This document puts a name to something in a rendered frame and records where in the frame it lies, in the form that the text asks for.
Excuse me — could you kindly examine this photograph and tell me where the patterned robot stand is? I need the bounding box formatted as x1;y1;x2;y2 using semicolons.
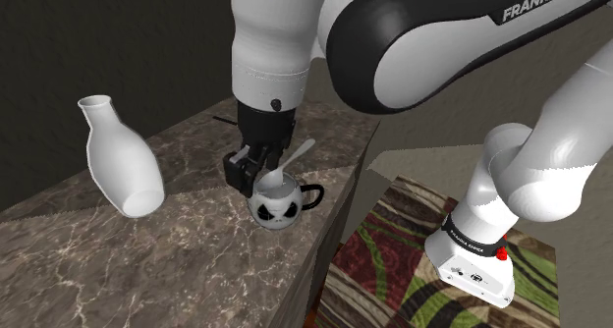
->
313;174;562;328

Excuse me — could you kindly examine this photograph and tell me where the white spoon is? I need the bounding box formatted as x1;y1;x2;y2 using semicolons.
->
257;137;317;191

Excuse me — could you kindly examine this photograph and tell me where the white vase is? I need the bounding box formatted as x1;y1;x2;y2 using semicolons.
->
77;94;166;219

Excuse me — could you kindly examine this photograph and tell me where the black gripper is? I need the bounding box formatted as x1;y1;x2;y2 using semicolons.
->
221;99;298;199

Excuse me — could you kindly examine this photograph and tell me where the white skull face mug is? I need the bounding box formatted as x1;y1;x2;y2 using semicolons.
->
247;171;326;231

